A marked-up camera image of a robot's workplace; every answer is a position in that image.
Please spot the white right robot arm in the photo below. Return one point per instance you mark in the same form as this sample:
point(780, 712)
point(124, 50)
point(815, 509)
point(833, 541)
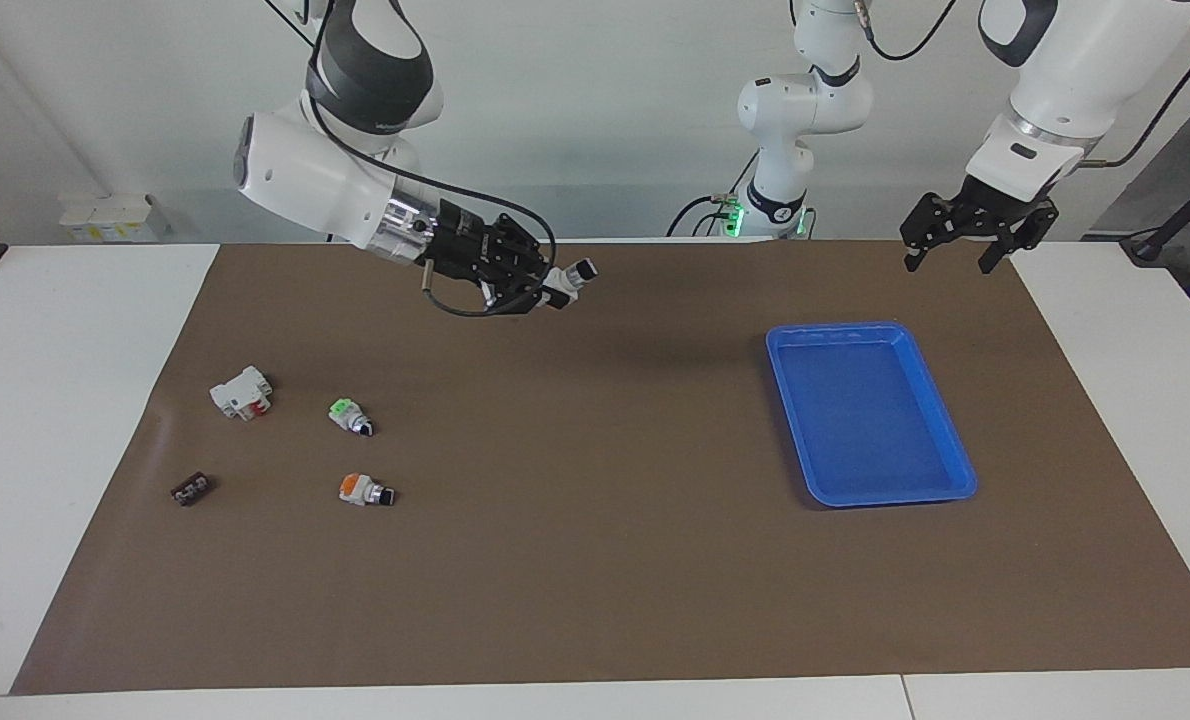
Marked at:
point(305, 185)

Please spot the small dark terminal block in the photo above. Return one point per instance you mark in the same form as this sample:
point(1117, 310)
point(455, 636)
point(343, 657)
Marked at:
point(191, 491)

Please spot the white rotary switch orange cap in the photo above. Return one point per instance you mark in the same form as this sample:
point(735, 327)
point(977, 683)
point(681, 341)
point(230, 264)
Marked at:
point(360, 490)

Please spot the black stand with pole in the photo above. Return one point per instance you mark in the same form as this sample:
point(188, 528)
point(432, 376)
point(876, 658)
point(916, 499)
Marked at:
point(1170, 225)

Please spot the white rotary switch orange base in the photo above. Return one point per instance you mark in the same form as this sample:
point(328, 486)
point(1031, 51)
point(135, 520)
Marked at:
point(575, 275)

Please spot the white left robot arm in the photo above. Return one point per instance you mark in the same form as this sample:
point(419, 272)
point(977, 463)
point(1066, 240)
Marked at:
point(805, 100)

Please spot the white circuit breaker red lever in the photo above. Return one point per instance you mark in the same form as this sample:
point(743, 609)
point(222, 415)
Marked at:
point(238, 392)

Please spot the white rotary switch green base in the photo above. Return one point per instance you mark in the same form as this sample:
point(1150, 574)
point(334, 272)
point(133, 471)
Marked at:
point(347, 414)

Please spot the white wall socket box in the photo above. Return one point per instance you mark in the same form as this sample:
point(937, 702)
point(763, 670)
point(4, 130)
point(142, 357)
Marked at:
point(105, 215)

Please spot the brown table mat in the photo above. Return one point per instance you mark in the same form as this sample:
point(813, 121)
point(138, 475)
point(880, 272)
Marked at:
point(595, 560)

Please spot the blue plastic tray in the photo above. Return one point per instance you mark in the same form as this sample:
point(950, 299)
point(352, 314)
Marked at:
point(870, 420)

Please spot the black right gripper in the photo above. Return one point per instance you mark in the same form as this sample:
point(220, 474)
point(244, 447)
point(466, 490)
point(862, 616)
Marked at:
point(470, 250)

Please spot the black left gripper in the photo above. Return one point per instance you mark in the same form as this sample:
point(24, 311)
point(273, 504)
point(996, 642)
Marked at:
point(985, 205)

